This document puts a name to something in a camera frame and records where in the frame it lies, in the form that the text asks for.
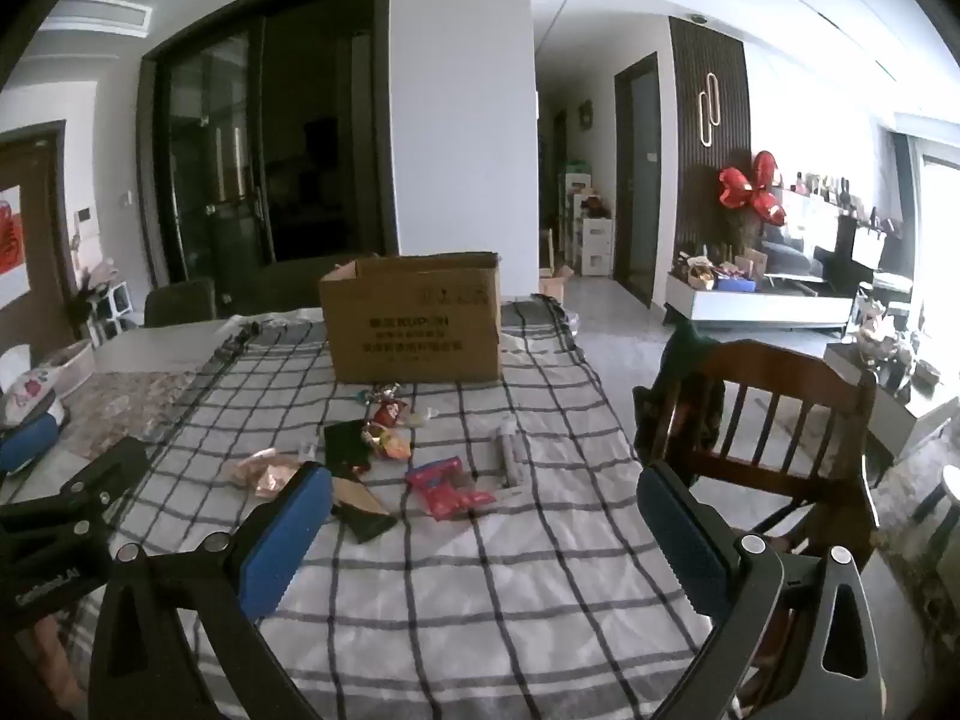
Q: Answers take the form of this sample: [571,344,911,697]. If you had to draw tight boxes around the small red candy packet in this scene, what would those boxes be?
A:
[371,398,407,429]

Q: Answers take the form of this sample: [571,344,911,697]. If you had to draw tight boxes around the red balloon decoration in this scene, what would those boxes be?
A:
[719,151,786,227]

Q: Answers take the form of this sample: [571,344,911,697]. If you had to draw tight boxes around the dark dining chair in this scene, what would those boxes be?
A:
[245,252,370,314]
[143,278,217,328]

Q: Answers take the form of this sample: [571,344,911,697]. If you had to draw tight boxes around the white basket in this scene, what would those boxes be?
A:
[43,340,96,398]

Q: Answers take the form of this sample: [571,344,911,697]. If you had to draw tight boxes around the floral cushion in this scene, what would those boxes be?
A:
[2,366,67,429]

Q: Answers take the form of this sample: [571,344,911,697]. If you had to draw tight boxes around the dark snack pouch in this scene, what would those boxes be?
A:
[332,476,397,543]

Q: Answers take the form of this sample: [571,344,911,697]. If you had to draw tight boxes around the small floor cardboard box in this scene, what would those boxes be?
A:
[539,265,574,304]

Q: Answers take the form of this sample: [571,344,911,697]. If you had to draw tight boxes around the black snack packet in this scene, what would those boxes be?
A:
[322,419,371,478]

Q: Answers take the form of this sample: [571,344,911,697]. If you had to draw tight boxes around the red paper door poster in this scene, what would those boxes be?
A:
[0,185,29,307]

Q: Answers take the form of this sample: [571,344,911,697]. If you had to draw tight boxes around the grey tube snack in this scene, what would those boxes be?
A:
[491,419,527,491]

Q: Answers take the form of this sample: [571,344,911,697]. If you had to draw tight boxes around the coffee table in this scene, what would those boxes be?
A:
[869,383,958,461]

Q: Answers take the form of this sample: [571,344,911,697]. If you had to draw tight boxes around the white low tv cabinet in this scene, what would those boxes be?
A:
[665,277,854,330]

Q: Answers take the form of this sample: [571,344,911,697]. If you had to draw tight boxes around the pink snack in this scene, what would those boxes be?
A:
[224,447,302,499]

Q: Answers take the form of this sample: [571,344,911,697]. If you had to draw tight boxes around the brown cardboard box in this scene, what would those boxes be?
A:
[319,252,501,383]

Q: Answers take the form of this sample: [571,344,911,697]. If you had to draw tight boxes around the floral table runner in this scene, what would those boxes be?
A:
[60,372,195,460]

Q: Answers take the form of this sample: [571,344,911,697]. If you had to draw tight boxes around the white storage drawers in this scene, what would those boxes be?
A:
[560,172,613,278]

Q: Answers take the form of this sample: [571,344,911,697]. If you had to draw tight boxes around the purple gold candy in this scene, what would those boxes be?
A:
[356,382,402,405]

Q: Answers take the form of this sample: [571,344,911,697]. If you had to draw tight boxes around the red snack packet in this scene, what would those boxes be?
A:
[405,457,496,522]

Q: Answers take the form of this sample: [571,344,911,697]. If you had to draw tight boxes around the orange round snack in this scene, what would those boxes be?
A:
[361,422,412,461]

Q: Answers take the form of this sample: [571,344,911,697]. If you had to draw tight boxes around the wooden chair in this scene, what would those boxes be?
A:
[631,325,878,569]

